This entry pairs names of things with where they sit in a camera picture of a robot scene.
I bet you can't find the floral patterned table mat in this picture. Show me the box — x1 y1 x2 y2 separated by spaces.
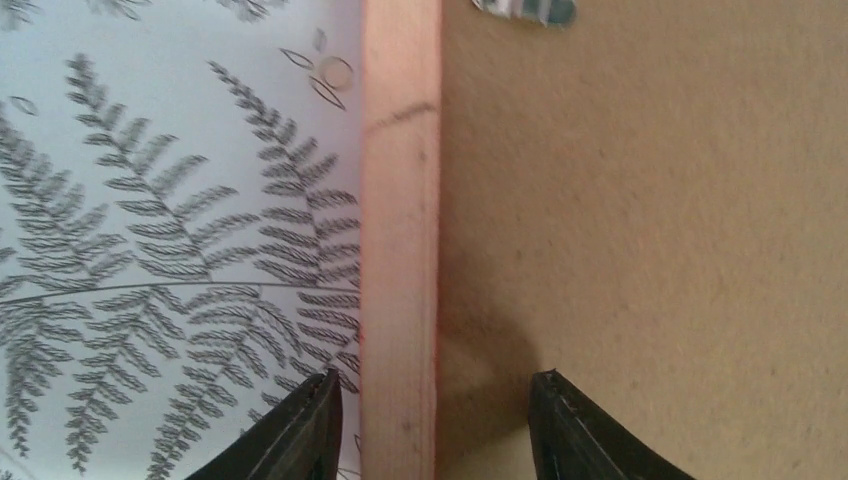
1 1 363 479

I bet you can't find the red wooden picture frame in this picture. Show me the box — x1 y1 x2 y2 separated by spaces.
362 1 847 479

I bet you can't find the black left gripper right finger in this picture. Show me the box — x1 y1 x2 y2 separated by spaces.
528 369 693 480

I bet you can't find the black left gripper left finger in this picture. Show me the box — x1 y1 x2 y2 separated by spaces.
187 368 343 480

